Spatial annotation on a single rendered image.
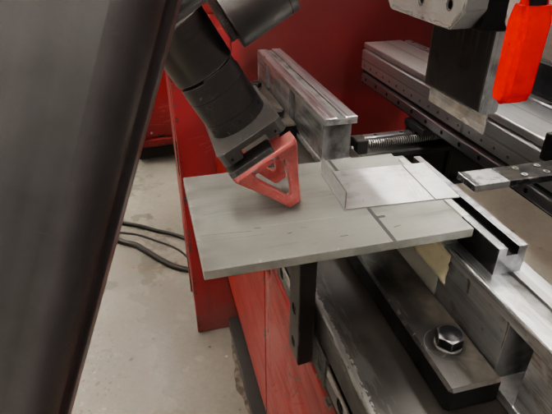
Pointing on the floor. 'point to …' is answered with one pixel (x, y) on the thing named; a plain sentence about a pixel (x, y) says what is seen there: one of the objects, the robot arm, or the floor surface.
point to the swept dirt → (239, 379)
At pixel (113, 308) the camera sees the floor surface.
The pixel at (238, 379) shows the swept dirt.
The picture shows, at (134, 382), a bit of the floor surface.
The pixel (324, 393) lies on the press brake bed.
